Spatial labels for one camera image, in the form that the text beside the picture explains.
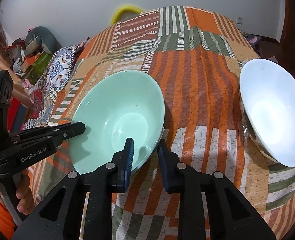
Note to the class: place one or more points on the orange sleeve forearm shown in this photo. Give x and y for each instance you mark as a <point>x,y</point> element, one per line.
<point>7,225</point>

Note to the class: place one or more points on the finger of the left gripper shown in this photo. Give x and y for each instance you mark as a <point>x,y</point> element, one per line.
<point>50,134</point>

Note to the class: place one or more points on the white wall socket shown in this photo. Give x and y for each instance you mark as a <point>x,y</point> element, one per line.
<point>239,20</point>

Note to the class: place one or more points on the grey plush toy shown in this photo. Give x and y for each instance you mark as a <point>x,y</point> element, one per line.
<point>41,38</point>

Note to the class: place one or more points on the yellow foam tube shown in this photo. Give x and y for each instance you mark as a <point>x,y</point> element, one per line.
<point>124,10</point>

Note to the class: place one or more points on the green storage box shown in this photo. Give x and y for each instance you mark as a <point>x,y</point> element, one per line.
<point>34,67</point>

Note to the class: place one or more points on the mint green bowl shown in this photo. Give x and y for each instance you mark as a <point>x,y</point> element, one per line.
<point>127,104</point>

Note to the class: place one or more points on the left hand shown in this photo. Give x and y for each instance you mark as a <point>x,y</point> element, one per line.
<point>24,194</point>

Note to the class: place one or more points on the white bowl with dots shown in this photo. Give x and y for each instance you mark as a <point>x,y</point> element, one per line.
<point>267,93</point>

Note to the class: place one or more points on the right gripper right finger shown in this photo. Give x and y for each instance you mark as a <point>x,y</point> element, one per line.
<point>209,198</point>

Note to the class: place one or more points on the dark backpack on floor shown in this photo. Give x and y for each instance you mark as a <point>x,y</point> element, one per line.
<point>253,40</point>

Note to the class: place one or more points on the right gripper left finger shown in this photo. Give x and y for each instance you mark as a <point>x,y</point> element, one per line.
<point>80,206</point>

